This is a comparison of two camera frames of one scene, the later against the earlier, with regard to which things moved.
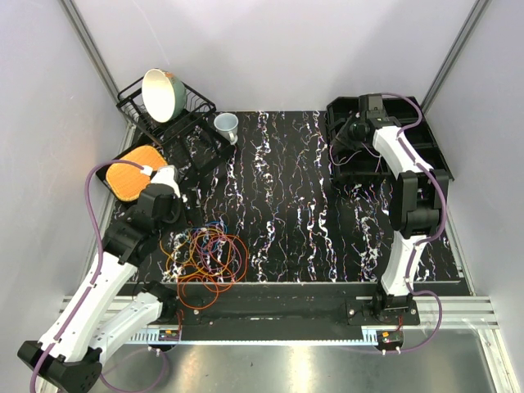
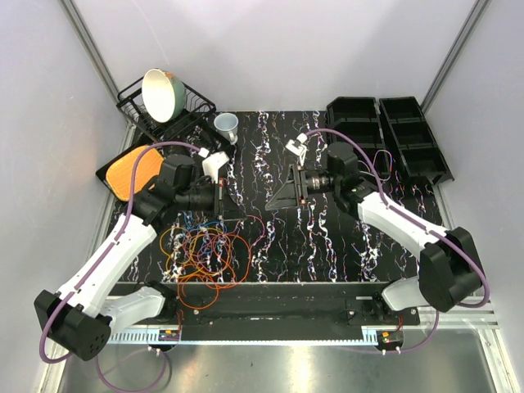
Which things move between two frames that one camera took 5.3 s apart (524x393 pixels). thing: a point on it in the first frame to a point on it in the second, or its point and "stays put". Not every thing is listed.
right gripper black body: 350,132 to 319,182
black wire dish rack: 192,135 stays put
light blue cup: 227,125 stays put
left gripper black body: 173,217 to 200,198
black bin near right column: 424,142 stays put
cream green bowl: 164,96 stays put
